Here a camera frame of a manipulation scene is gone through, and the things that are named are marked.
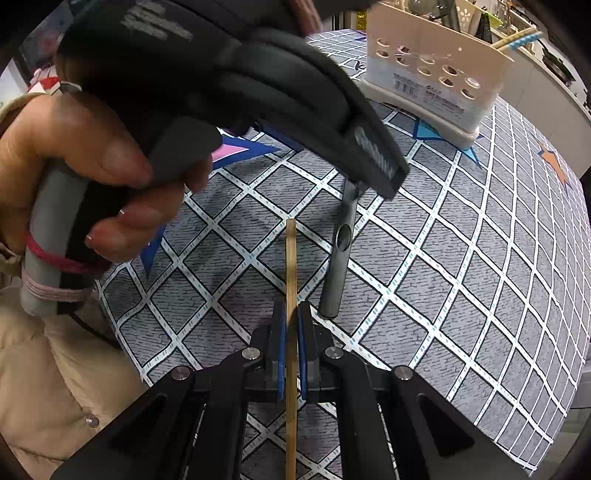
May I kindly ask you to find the grey utensil handle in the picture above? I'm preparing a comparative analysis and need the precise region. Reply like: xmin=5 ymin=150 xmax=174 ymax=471
xmin=318 ymin=179 xmax=367 ymax=320

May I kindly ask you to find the plain wooden chopstick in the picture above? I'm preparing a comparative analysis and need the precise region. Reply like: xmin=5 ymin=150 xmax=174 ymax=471
xmin=286 ymin=219 xmax=297 ymax=480

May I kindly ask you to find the blue patterned wooden chopstick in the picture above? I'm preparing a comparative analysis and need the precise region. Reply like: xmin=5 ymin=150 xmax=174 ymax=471
xmin=491 ymin=27 xmax=540 ymax=50

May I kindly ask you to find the person left hand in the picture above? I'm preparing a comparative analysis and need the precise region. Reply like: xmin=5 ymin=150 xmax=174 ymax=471
xmin=1 ymin=94 xmax=212 ymax=263

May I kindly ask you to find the grey checked star tablecloth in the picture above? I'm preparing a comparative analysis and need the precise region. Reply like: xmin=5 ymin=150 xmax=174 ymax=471
xmin=94 ymin=28 xmax=588 ymax=480

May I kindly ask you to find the beige utensil holder caddy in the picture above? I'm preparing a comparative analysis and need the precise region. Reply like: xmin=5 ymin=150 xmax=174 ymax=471
xmin=360 ymin=2 xmax=514 ymax=149

